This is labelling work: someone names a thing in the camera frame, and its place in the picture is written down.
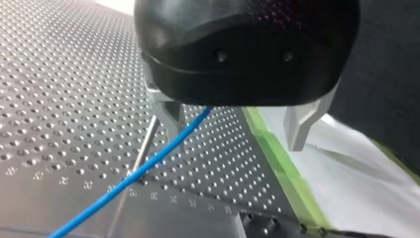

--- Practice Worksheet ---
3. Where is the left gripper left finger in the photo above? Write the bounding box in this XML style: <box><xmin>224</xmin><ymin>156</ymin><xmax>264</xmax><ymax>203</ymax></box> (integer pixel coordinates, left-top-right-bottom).
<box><xmin>142</xmin><ymin>56</ymin><xmax>186</xmax><ymax>143</ymax></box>

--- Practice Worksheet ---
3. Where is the blue cable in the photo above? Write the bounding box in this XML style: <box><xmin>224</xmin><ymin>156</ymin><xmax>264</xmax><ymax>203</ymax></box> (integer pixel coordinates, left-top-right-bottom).
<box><xmin>47</xmin><ymin>106</ymin><xmax>213</xmax><ymax>238</ymax></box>

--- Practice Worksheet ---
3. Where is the metal post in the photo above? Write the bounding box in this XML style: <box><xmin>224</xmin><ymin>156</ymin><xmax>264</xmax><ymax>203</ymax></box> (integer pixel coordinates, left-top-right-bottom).
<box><xmin>131</xmin><ymin>114</ymin><xmax>161</xmax><ymax>177</ymax></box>

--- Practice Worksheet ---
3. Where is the black panel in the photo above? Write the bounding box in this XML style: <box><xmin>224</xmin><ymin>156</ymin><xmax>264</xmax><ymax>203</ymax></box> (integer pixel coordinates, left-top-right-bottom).
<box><xmin>327</xmin><ymin>0</ymin><xmax>420</xmax><ymax>177</ymax></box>

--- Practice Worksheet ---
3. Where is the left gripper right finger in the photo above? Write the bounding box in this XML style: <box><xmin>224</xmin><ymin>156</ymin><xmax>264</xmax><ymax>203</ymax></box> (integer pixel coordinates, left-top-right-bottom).
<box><xmin>282</xmin><ymin>78</ymin><xmax>342</xmax><ymax>153</ymax></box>

